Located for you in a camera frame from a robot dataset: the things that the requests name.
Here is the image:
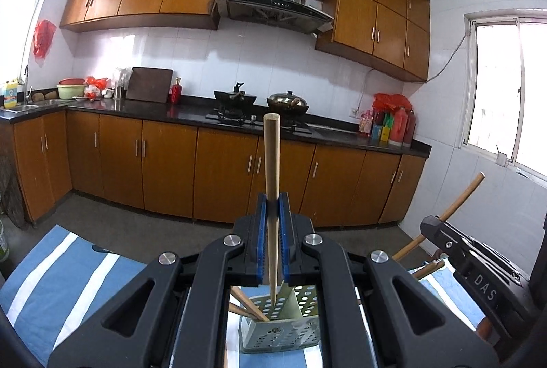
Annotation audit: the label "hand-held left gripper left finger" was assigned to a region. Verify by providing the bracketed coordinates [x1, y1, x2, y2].
[47, 192, 268, 368]

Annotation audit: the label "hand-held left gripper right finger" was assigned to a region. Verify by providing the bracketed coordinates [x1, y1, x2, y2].
[278, 192, 501, 368]

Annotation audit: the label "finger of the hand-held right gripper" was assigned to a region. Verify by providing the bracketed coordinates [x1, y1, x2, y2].
[420, 214, 475, 262]

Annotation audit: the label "green perforated utensil holder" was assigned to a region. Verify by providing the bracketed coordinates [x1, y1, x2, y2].
[238, 284, 322, 354]

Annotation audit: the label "wooden base cabinets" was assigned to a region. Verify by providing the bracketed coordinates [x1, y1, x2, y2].
[13, 109, 428, 226]

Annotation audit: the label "black gas stove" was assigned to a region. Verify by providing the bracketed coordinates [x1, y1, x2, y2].
[206, 107, 315, 136]

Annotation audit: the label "steel wok with lid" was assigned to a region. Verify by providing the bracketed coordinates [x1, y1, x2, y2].
[267, 90, 309, 116]

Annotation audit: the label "black kitchen countertop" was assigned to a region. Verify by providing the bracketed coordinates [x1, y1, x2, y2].
[0, 95, 432, 157]

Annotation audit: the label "dark wooden cutting board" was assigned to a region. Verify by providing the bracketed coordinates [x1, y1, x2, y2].
[125, 67, 174, 104]

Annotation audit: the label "steel canister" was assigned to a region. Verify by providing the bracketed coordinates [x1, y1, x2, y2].
[112, 67, 131, 100]

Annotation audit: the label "blue white striped tablecloth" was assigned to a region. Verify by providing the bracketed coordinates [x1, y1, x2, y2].
[0, 225, 488, 368]

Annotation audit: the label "red white plastic bag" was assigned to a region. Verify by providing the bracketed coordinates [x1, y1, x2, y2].
[84, 76, 109, 99]

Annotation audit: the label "green basin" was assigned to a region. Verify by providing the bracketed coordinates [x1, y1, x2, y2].
[57, 84, 88, 100]

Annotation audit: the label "dark patterned cloth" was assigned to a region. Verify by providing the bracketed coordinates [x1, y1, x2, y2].
[0, 154, 26, 230]

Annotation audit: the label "steel sink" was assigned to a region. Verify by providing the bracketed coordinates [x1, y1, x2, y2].
[4, 98, 65, 112]

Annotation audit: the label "steel faucet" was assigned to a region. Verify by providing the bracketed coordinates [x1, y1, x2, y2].
[23, 65, 34, 104]

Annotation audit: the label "yellow dish soap bottle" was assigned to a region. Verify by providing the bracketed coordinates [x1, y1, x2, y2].
[3, 80, 21, 109]

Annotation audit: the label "hanging red plastic bag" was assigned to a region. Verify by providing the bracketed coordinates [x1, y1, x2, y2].
[33, 20, 57, 60]

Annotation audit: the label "window beside sink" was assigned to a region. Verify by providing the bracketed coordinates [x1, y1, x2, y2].
[0, 0, 65, 95]

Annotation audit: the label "black wok with handle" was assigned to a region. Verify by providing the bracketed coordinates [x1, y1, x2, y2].
[214, 82, 258, 108]

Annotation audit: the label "window with white frame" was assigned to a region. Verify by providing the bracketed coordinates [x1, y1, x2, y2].
[462, 11, 547, 181]

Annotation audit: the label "white wall cable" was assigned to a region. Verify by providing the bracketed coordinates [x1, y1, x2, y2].
[357, 32, 471, 112]

